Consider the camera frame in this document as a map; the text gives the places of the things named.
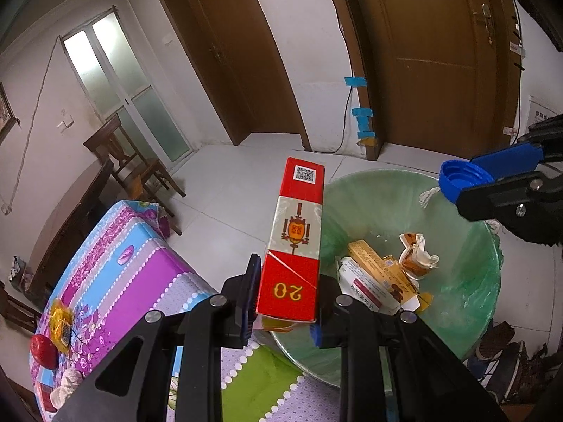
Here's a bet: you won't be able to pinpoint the red apple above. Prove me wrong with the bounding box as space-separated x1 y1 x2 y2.
30 334 58 370

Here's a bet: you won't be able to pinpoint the wooden chair left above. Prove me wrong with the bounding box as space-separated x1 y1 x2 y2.
0 282 41 333

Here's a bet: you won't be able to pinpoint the wooden chair right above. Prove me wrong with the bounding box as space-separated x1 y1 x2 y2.
83 113 186 218

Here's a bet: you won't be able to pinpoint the brown door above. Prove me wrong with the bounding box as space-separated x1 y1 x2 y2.
159 0 311 149
332 0 523 160

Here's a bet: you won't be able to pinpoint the green bag trash bin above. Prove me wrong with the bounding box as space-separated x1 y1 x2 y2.
270 168 503 388

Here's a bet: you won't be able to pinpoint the box of clutter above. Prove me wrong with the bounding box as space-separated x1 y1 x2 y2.
8 255 32 293

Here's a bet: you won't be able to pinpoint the orange white paper carton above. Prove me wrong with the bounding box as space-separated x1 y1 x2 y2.
399 232 440 280

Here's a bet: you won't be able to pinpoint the dark round wooden table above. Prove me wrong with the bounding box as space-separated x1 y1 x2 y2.
25 161 112 297

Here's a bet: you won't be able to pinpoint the red cigarette carton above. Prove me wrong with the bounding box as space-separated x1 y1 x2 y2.
257 157 324 324

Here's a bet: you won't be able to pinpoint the wooden chair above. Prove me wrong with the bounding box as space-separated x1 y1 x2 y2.
0 282 41 333
83 113 186 218

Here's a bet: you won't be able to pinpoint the blue plastic lid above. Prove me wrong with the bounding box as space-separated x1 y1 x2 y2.
438 160 494 204

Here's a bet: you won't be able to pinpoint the white knitted cloth ball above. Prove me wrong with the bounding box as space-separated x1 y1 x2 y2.
50 369 84 410

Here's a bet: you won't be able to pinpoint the white medicine box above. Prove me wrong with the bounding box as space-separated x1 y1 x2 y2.
337 257 421 315

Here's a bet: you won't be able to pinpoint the black wall cable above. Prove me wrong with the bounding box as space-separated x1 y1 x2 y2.
314 0 358 154

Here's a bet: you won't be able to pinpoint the framed elephant picture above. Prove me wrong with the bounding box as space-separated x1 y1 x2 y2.
0 83 21 142

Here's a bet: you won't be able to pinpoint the blue tape strips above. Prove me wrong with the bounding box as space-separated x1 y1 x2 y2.
343 76 378 148

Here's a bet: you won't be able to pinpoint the colourful floral tablecloth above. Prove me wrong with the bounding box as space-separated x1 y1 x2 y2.
30 200 339 421

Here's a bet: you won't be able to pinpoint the frosted glass door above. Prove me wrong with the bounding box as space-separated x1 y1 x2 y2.
62 8 192 170

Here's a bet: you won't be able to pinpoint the yellow crumpled wrapper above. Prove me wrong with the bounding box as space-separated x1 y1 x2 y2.
49 299 74 354

